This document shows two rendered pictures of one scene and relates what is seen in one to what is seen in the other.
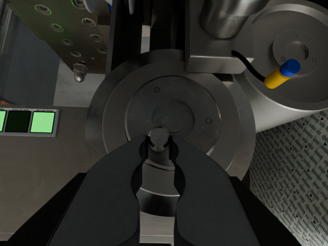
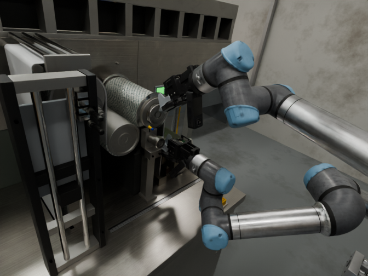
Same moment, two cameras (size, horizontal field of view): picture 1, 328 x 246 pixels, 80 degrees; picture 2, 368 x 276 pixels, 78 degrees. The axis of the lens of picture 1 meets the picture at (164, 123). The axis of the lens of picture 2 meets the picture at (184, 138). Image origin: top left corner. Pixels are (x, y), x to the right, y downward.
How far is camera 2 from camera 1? 0.71 m
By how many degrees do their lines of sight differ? 49
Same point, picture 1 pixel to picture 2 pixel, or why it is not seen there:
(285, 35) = (127, 143)
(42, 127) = (160, 90)
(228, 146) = (145, 110)
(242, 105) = (139, 121)
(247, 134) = (138, 114)
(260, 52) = (132, 136)
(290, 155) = not seen: hidden behind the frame
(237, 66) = (145, 130)
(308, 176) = not seen: hidden behind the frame
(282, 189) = not seen: hidden behind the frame
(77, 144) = (146, 84)
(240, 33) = (148, 136)
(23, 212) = (164, 51)
